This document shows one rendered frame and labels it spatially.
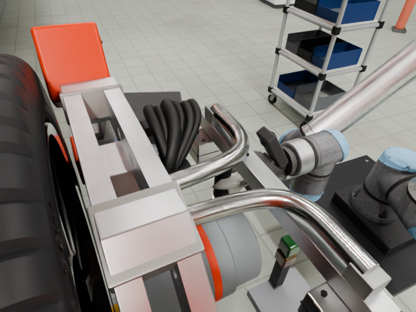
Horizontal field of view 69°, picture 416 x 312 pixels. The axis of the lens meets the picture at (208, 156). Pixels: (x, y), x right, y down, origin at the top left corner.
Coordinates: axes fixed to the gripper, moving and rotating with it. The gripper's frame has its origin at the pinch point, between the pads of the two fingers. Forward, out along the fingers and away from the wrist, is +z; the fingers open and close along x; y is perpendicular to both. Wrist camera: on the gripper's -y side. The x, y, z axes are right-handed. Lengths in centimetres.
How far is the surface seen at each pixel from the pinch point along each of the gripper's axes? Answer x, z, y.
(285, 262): -14.0, -14.2, 22.8
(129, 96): 130, -10, 49
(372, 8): 92, -156, 0
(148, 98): 123, -20, 49
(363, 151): 55, -150, 83
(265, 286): -11.9, -12.7, 38.0
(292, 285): -14.7, -20.0, 38.0
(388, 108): 90, -220, 83
